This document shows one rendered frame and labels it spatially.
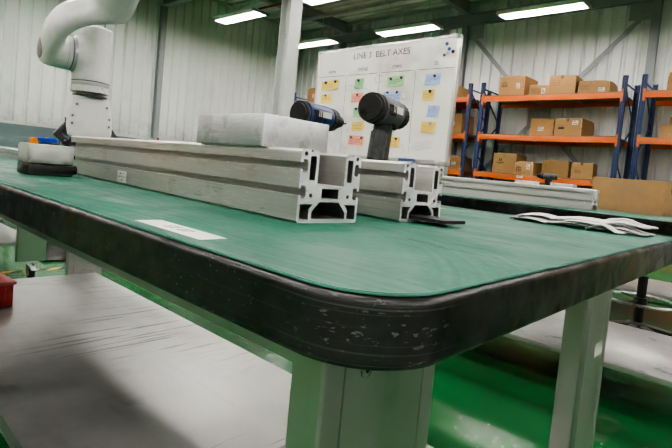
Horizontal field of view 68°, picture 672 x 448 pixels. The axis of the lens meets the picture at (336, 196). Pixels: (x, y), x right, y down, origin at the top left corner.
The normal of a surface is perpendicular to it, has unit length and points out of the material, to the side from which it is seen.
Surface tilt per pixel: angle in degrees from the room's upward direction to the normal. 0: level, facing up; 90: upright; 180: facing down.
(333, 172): 90
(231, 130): 90
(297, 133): 90
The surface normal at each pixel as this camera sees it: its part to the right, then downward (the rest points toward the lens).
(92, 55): 0.58, 0.11
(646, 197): -0.72, -0.05
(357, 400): 0.73, 0.11
